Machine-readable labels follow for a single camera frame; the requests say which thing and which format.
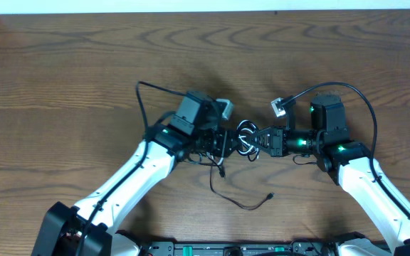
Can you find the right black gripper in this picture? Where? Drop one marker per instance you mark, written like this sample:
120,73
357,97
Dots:
280,141

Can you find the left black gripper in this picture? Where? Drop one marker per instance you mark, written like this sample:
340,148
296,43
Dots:
223,142

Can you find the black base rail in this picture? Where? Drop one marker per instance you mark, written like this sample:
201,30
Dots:
247,249

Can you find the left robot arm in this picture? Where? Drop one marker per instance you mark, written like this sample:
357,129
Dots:
90,226

